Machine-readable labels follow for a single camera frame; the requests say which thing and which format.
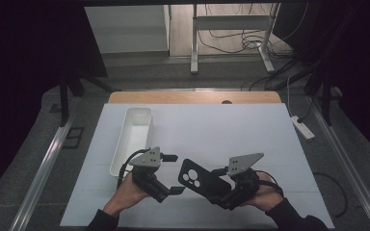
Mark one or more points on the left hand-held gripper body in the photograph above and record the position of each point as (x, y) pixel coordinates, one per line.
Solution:
(147, 159)

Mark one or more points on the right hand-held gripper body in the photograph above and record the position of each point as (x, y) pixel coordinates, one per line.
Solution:
(242, 162)

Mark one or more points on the black phone case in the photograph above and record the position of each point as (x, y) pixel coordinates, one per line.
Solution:
(205, 186)

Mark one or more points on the white plastic bin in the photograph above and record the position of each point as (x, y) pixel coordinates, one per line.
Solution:
(133, 134)

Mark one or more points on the person's left hand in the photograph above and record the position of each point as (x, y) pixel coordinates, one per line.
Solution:
(125, 195)

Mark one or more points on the person's right hand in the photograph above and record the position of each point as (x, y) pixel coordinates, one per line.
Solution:
(266, 199)

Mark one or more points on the white table mat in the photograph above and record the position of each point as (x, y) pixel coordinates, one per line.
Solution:
(221, 128)

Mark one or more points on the black table grommet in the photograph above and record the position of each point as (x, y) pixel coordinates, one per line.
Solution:
(226, 102)

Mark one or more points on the white power strip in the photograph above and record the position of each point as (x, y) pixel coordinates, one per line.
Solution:
(303, 128)

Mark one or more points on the black metal stand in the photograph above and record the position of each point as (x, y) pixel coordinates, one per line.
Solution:
(64, 102)
(327, 102)

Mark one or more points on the white cabinet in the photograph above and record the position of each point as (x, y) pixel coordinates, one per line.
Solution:
(128, 29)

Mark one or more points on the dark curtain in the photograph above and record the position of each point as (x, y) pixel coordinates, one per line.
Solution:
(19, 64)
(359, 64)

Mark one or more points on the aluminium rail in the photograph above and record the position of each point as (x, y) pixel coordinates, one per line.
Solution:
(41, 173)
(350, 166)

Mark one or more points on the white metal desk frame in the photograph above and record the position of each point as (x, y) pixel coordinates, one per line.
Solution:
(231, 23)

